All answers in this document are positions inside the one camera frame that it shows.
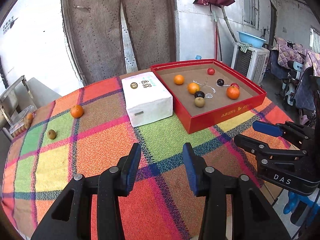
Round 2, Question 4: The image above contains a large orange tangerine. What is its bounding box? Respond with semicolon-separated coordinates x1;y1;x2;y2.
226;86;240;100

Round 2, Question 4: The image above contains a red cherry tomato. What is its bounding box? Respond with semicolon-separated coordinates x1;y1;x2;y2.
230;83;240;89
207;68;215;75

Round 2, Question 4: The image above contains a brown kiwi fruit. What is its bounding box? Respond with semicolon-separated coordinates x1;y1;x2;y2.
47;129;56;140
194;96;206;108

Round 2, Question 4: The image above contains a dark plum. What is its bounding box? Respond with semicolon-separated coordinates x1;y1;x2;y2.
216;79;225;87
194;90;205;98

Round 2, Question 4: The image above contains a small yellow orange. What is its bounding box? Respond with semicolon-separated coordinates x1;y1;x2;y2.
187;82;200;95

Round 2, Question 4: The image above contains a right blue gloved hand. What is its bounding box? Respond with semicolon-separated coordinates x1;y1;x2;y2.
283;189;319;226

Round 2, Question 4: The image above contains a colourful plaid tablecloth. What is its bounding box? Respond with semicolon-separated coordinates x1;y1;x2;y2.
1;78;289;239

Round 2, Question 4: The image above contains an electric scooter with quilt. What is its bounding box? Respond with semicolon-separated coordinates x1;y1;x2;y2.
268;37;319;126

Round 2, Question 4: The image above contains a white air conditioner unit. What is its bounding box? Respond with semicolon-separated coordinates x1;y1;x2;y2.
231;42;270;86

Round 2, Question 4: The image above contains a white tissue pack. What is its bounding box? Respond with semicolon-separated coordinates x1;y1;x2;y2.
121;72;173;127

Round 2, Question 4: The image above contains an orange far on cloth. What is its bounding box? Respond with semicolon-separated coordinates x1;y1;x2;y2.
70;105;84;119

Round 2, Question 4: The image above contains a red cardboard tray box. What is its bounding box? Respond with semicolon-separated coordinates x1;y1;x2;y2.
151;59;266;134

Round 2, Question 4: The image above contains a blue plastic basin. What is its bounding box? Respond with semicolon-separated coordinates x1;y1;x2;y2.
238;31;266;49

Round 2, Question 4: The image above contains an orange in tray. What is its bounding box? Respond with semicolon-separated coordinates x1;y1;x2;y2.
174;74;184;85

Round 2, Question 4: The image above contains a clear plastic fruit box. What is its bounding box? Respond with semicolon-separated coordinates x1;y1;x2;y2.
9;105;34;137

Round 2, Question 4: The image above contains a steel sink stand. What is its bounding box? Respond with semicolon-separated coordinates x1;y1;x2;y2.
1;75;34;129

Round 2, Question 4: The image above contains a red handled mop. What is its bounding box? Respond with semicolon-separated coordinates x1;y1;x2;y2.
213;11;222;62

